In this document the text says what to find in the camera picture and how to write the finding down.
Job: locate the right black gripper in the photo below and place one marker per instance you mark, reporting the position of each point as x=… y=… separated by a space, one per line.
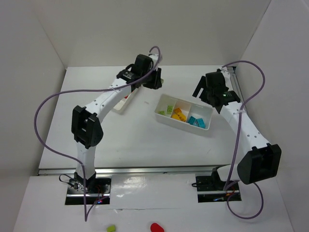
x=203 y=88

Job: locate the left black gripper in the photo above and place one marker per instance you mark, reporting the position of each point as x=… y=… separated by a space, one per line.
x=154 y=79

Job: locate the white divided tray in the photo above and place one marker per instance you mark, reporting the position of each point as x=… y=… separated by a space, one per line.
x=123 y=103
x=188 y=109

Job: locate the teal lego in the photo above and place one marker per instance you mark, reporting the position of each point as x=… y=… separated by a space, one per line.
x=200 y=123
x=191 y=120

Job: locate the small yellow lego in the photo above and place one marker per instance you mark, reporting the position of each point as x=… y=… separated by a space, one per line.
x=177 y=111

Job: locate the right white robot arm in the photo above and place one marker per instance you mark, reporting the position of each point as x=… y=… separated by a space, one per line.
x=255 y=158

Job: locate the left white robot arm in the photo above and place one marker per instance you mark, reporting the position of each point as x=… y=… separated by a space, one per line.
x=86 y=121

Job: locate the red piece outside front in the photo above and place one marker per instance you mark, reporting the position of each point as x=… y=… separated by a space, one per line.
x=155 y=227

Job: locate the green lego outside front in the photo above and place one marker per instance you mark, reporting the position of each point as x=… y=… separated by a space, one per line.
x=111 y=228

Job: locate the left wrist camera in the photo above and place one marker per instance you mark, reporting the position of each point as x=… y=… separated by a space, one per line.
x=156 y=58

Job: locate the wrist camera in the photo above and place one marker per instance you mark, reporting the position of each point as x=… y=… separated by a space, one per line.
x=156 y=58
x=226 y=75

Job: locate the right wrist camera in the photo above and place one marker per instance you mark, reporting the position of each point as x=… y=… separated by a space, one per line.
x=226 y=75

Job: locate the aluminium right rail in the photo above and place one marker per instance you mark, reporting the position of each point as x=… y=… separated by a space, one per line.
x=239 y=87

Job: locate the aluminium rail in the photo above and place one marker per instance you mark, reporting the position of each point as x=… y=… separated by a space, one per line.
x=239 y=87
x=142 y=170

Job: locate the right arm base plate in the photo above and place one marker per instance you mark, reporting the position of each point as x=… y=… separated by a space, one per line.
x=210 y=189

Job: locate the aluminium front rail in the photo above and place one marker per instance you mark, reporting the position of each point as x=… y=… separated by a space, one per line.
x=142 y=170

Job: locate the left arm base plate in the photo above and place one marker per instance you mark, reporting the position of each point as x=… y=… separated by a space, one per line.
x=99 y=193

